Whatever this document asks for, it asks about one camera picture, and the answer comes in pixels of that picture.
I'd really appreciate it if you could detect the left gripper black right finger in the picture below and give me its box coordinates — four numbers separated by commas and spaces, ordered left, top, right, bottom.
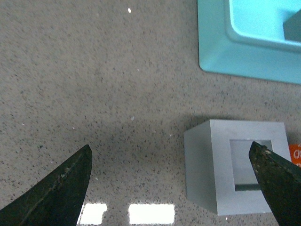
248, 141, 301, 226

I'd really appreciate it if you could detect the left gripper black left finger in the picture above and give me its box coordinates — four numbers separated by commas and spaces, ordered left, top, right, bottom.
0, 145, 92, 226

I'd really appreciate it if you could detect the orange cylinder part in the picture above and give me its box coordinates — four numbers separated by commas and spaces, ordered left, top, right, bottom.
289, 144, 301, 167

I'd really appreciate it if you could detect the gray block square hole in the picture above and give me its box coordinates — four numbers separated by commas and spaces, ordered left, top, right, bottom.
184, 119, 291, 216

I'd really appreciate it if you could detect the gray block round hole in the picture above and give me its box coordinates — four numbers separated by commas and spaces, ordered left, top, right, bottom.
283, 10, 301, 42

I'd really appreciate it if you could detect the blue plastic box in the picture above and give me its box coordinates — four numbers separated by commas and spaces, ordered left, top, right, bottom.
197, 0, 301, 84

